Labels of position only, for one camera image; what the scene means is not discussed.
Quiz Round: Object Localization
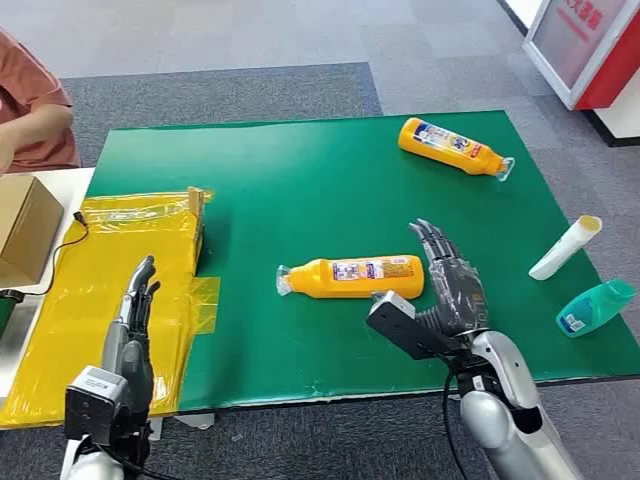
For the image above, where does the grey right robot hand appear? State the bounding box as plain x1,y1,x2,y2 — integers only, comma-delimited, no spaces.
408,218,490,338

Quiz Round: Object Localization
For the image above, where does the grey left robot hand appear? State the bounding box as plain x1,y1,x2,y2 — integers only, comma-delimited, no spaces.
101,255,162,433

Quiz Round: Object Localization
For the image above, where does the orange bottle with clear cap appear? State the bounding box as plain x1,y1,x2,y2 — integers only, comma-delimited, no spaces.
398,117,516,183
275,254,426,301

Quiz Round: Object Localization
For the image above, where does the white tube bottle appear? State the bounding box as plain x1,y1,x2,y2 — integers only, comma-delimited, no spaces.
528,214,603,282

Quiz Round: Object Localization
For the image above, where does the teal plastic bottle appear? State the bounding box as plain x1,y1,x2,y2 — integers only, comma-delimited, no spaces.
555,278,637,340

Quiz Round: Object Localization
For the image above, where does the yellow plastic sheet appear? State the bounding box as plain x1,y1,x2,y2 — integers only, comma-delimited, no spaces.
0,188,221,431

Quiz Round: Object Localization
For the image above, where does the dark green container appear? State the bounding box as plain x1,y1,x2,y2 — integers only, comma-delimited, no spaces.
0,289,25,336

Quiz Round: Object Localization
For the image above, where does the brown cardboard box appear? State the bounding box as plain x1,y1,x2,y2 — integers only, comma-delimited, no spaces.
0,173,65,289

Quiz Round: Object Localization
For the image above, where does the green table mat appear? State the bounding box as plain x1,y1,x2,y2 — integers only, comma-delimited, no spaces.
87,109,640,412

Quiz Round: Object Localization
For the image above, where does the red and white sign board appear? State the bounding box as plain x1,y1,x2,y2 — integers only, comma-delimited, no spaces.
522,0,640,112

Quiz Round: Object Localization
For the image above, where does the person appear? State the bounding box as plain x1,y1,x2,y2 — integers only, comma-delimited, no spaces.
0,27,82,175

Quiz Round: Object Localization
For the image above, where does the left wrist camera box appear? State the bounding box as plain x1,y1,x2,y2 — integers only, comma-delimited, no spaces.
63,366,130,446

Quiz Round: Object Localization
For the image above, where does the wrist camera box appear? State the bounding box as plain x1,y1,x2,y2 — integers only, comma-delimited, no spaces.
366,290,454,362
63,366,130,446

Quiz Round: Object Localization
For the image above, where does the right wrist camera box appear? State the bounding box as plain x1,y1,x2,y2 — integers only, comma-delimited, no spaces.
366,290,454,362

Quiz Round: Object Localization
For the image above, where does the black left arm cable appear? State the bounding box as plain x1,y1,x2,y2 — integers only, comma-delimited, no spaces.
94,442,181,480

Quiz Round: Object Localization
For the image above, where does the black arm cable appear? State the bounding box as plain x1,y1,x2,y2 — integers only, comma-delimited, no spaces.
442,367,471,480
94,442,181,480

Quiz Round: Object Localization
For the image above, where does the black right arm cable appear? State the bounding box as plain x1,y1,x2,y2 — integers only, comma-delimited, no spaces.
442,367,471,480

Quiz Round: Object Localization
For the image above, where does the thin black cable with plug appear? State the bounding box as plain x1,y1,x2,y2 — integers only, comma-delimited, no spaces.
20,210,90,298

